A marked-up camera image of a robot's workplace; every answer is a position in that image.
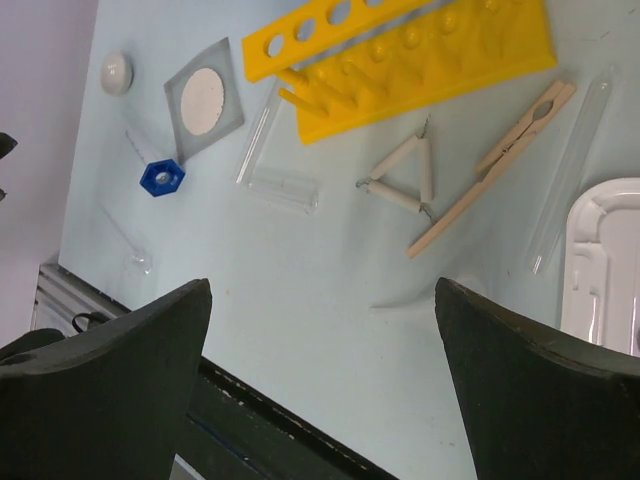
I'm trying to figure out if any clear round bottom flask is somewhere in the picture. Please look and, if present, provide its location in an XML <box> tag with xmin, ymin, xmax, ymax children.
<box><xmin>97</xmin><ymin>202</ymin><xmax>153</xmax><ymax>277</ymax></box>

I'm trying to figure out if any wooden test tube holder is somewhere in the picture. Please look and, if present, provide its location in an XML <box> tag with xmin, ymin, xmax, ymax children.
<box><xmin>407</xmin><ymin>80</ymin><xmax>577</xmax><ymax>259</ymax></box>

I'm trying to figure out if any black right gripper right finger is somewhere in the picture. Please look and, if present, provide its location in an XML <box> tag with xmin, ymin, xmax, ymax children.
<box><xmin>435</xmin><ymin>278</ymin><xmax>639</xmax><ymax>479</ymax></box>

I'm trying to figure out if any white porcelain evaporating dish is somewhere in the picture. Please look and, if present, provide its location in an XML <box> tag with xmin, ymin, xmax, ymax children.
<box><xmin>100</xmin><ymin>51</ymin><xmax>133</xmax><ymax>96</ymax></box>

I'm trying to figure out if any yellow test tube rack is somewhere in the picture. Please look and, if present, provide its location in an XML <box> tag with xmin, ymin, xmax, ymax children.
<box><xmin>242</xmin><ymin>1</ymin><xmax>557</xmax><ymax>145</ymax></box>

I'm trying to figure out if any clay pipe triangle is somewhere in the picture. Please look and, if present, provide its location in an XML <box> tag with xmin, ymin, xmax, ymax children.
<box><xmin>355</xmin><ymin>115</ymin><xmax>436</xmax><ymax>225</ymax></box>

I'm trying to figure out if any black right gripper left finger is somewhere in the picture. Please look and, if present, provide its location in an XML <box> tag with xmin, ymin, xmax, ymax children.
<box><xmin>1</xmin><ymin>279</ymin><xmax>212</xmax><ymax>479</ymax></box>

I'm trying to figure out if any white plastic lid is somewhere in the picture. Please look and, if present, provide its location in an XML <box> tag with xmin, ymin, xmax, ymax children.
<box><xmin>560</xmin><ymin>178</ymin><xmax>639</xmax><ymax>357</ymax></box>

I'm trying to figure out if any clear glass test tube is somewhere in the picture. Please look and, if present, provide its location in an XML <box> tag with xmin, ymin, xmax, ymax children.
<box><xmin>248</xmin><ymin>178</ymin><xmax>319</xmax><ymax>215</ymax></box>
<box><xmin>235</xmin><ymin>79</ymin><xmax>284</xmax><ymax>186</ymax></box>
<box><xmin>526</xmin><ymin>64</ymin><xmax>619</xmax><ymax>275</ymax></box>
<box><xmin>248</xmin><ymin>168</ymin><xmax>319</xmax><ymax>211</ymax></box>

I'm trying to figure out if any aluminium frame rail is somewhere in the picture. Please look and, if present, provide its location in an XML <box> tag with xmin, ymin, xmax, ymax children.
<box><xmin>31</xmin><ymin>262</ymin><xmax>127</xmax><ymax>336</ymax></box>

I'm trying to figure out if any wire gauze with ceramic centre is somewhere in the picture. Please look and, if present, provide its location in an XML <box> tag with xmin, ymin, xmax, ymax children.
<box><xmin>164</xmin><ymin>38</ymin><xmax>245</xmax><ymax>164</ymax></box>

